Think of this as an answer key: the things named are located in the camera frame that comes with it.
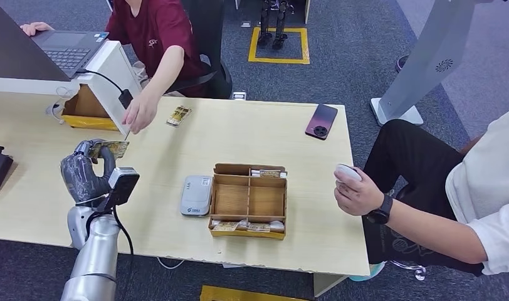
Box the person's left hand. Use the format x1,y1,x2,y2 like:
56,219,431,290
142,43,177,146
121,93,159,135
333,167,386,217

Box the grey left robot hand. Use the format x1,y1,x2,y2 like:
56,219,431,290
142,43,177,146
60,139,117,205

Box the person's right hand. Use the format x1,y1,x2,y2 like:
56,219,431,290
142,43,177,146
20,21,55,38

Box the white handheld clicker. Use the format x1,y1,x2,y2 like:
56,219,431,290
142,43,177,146
334,163,364,184

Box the printed ID card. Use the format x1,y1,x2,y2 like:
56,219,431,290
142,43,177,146
88,140,130,161

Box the person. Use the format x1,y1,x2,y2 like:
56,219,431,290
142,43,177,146
19,0,209,135
333,101,509,283

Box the black USB hub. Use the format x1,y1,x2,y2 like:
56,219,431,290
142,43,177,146
118,88,134,110

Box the dark grey laptop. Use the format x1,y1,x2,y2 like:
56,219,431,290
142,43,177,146
0,0,110,83

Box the black wristwatch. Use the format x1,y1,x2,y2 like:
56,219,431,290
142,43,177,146
365,193,395,226

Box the cardboard box with yellow tape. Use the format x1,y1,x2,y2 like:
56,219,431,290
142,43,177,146
61,84,120,132

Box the maroon smartphone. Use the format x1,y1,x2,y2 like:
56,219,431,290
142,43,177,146
304,103,339,141

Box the white desk leg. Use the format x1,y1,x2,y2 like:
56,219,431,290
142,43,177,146
312,272,349,298

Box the chrome chair base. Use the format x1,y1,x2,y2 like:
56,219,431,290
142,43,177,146
389,259,427,282

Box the black office chair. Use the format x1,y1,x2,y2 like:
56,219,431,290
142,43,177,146
166,0,234,100

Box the wooden compartment organiser box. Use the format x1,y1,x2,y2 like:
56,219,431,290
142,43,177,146
207,162,289,241

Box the yellow floor tape square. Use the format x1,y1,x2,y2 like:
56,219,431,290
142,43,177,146
247,26,311,66

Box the white kiosk stand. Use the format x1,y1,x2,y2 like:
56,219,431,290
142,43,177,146
369,0,495,127

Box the black humanoid robot legs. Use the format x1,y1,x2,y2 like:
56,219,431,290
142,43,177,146
256,0,291,51

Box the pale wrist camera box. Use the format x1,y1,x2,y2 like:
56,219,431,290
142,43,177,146
97,167,140,213

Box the black hub cable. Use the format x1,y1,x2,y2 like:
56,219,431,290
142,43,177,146
75,68,126,93

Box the white cable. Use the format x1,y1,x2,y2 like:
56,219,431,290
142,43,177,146
44,86,79,125

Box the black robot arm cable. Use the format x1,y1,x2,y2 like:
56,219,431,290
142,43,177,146
85,205,135,301

